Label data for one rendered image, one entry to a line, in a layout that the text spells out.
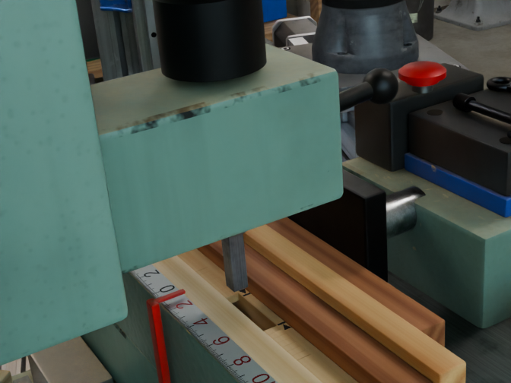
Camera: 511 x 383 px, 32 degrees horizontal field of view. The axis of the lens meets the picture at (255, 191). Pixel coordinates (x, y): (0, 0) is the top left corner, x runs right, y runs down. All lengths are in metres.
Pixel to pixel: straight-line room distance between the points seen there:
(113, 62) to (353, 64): 0.37
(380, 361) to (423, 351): 0.02
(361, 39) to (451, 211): 0.71
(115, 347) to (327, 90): 0.24
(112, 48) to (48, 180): 1.03
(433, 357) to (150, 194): 0.15
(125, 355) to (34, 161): 0.25
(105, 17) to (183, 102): 0.96
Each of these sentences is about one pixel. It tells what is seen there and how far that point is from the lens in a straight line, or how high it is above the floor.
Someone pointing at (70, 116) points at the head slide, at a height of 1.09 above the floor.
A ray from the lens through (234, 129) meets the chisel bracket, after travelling 0.41.
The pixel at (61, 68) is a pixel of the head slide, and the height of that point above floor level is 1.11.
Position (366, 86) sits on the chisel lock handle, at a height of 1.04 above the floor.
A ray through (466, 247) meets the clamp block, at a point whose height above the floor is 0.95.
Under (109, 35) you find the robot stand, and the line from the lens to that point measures 1.36.
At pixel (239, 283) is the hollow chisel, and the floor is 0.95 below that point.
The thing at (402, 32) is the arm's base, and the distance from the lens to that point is 1.25.
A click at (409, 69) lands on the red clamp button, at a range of 0.57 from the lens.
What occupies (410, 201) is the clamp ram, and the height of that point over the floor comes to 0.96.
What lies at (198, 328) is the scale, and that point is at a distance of 0.44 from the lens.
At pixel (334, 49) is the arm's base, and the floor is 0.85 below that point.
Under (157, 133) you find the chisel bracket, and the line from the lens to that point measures 0.39.
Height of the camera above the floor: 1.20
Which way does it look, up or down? 25 degrees down
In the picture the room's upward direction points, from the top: 5 degrees counter-clockwise
